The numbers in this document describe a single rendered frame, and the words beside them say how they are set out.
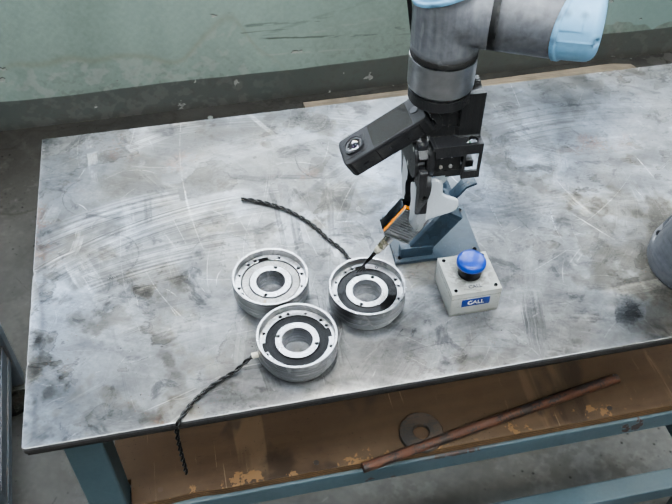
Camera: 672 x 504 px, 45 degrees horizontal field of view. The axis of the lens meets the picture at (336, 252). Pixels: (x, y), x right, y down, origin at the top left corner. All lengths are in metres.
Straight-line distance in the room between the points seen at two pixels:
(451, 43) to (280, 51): 1.91
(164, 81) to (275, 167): 1.47
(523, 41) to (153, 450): 0.82
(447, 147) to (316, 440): 0.55
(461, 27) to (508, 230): 0.47
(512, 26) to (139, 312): 0.62
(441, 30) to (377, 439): 0.68
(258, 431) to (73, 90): 1.72
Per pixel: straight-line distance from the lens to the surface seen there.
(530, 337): 1.12
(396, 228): 1.06
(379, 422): 1.31
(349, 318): 1.08
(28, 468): 2.01
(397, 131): 0.94
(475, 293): 1.10
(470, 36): 0.86
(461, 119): 0.96
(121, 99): 2.81
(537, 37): 0.85
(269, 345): 1.05
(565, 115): 1.50
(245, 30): 2.69
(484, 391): 1.36
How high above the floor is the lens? 1.67
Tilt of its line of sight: 47 degrees down
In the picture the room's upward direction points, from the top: straight up
